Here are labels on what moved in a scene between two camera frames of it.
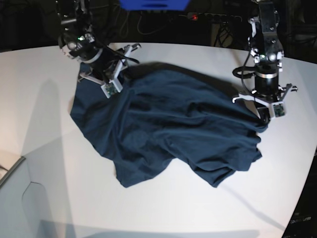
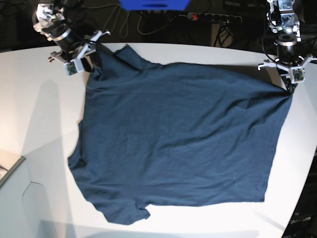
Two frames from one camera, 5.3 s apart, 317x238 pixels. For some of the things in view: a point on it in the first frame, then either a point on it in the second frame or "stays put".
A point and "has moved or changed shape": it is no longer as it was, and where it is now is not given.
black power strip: x=212 y=18 stays put
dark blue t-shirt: x=161 y=111 has moved or changed shape
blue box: x=153 y=5 stays put
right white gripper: x=263 y=113 -> x=297 y=72
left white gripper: x=113 y=80 -> x=74 y=62
